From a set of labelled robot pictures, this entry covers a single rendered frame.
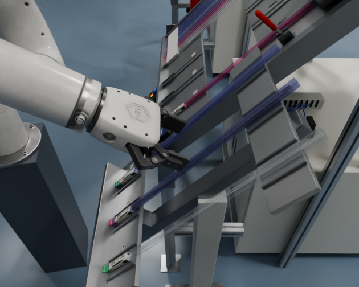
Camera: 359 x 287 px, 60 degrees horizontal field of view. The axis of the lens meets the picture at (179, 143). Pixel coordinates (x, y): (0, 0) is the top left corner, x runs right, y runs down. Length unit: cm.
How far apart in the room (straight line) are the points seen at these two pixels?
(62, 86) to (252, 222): 95
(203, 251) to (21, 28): 62
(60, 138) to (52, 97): 165
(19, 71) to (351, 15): 62
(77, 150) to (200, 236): 136
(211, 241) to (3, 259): 114
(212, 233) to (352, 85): 99
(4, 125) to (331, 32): 83
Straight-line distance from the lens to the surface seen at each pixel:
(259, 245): 142
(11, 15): 54
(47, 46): 57
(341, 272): 164
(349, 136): 92
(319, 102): 129
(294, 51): 75
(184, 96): 96
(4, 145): 100
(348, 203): 126
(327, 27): 75
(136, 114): 49
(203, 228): 72
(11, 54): 47
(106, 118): 46
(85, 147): 199
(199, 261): 87
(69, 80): 47
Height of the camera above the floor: 137
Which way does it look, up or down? 45 degrees down
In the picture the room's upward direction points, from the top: straight up
